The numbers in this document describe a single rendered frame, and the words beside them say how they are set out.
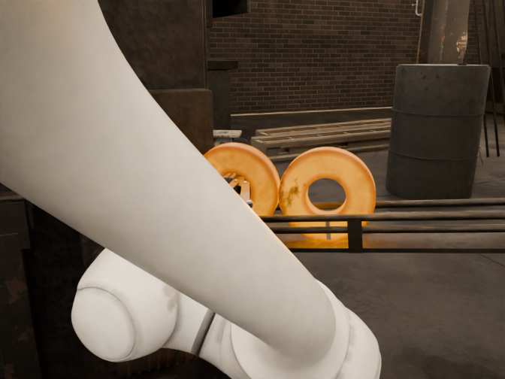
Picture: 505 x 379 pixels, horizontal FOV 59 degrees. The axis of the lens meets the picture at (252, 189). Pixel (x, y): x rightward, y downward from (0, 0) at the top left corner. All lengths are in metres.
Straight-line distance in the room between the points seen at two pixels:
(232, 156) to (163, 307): 0.38
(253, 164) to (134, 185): 0.57
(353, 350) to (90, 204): 0.32
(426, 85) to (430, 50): 1.86
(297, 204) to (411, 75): 2.42
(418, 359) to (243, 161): 1.08
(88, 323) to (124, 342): 0.03
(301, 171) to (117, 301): 0.41
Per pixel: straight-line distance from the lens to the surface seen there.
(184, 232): 0.19
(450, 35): 4.66
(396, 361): 1.60
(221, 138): 4.43
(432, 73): 3.03
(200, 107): 0.94
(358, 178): 0.71
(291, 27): 7.69
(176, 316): 0.42
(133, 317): 0.39
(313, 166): 0.71
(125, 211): 0.17
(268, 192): 0.73
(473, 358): 1.70
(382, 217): 0.71
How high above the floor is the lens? 0.94
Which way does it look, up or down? 17 degrees down
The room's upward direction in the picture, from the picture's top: straight up
